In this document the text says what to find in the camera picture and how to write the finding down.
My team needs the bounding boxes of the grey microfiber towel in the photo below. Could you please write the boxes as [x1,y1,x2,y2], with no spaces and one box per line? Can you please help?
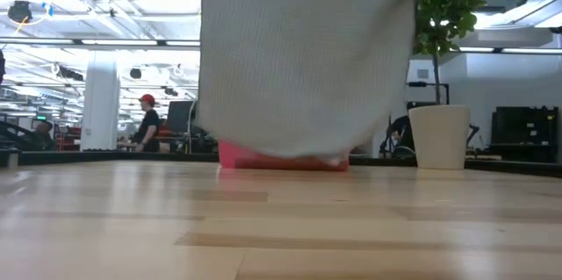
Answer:
[194,0,423,162]

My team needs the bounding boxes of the red plastic tray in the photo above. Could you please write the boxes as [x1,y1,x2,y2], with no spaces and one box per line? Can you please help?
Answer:
[218,138,351,172]

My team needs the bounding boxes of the green leafy plant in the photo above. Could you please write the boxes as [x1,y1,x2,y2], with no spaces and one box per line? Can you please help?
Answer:
[412,0,491,105]

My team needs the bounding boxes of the person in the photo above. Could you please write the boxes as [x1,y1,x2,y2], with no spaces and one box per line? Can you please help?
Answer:
[32,120,58,152]
[388,102,416,158]
[131,93,162,153]

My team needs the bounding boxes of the black equipment rack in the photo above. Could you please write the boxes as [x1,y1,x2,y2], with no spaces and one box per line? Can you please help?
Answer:
[486,104,561,163]

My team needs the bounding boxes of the black computer monitor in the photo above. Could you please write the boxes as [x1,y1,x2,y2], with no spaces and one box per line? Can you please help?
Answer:
[165,99,198,135]

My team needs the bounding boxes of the white building column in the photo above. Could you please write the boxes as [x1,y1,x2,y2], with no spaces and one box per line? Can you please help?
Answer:
[80,49,122,152]

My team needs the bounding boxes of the red tool cabinet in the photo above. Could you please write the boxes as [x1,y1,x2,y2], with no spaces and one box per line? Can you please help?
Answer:
[52,126,83,152]

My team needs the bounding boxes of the black ceiling-mounted device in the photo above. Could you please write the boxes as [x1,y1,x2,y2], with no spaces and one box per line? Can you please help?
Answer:
[7,1,33,25]

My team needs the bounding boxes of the black curved bar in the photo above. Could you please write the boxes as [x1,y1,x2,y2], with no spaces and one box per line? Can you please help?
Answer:
[0,119,45,152]

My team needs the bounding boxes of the black metal stand frame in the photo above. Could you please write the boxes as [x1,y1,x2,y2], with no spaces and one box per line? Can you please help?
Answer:
[407,81,450,105]

